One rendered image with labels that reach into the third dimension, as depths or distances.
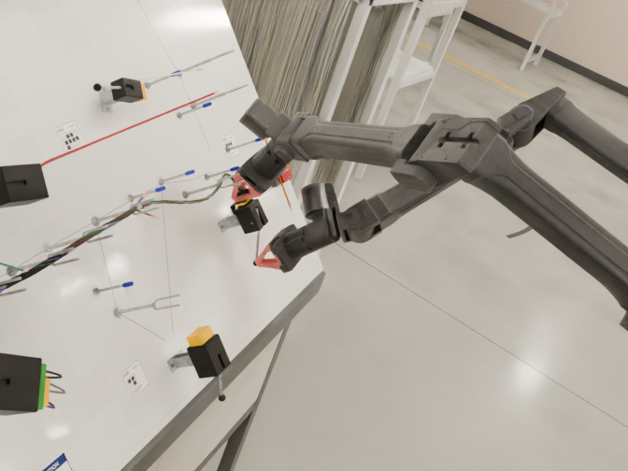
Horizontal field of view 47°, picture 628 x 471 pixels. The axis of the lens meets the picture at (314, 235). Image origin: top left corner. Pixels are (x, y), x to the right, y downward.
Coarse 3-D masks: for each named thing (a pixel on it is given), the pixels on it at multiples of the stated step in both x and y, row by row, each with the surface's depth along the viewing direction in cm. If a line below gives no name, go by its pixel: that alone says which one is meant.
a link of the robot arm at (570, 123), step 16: (544, 96) 144; (560, 96) 144; (544, 112) 143; (560, 112) 144; (576, 112) 144; (528, 128) 143; (560, 128) 144; (576, 128) 143; (592, 128) 142; (576, 144) 144; (592, 144) 141; (608, 144) 140; (624, 144) 140; (608, 160) 140; (624, 160) 139; (624, 176) 139
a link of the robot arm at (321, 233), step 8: (328, 208) 146; (312, 216) 146; (320, 216) 147; (328, 216) 145; (312, 224) 145; (320, 224) 143; (328, 224) 144; (336, 224) 146; (304, 232) 145; (312, 232) 144; (320, 232) 143; (328, 232) 143; (336, 232) 144; (304, 240) 146; (312, 240) 144; (320, 240) 144; (328, 240) 143; (336, 240) 145; (312, 248) 146; (320, 248) 146
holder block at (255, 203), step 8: (256, 200) 150; (240, 208) 148; (248, 208) 147; (240, 216) 149; (248, 216) 148; (256, 216) 149; (264, 216) 151; (240, 224) 150; (248, 224) 149; (256, 224) 148; (264, 224) 151; (248, 232) 150
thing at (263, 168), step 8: (256, 152) 145; (264, 152) 139; (248, 160) 142; (256, 160) 141; (264, 160) 139; (272, 160) 139; (240, 168) 140; (248, 168) 140; (256, 168) 141; (264, 168) 140; (272, 168) 140; (280, 168) 140; (248, 176) 140; (256, 176) 141; (264, 176) 141; (272, 176) 142; (256, 184) 140; (264, 184) 141
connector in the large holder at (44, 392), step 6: (42, 366) 93; (42, 372) 93; (42, 378) 93; (48, 378) 95; (42, 384) 93; (48, 384) 94; (42, 390) 93; (48, 390) 94; (42, 396) 93; (48, 396) 94; (42, 402) 92; (48, 402) 94; (42, 408) 92
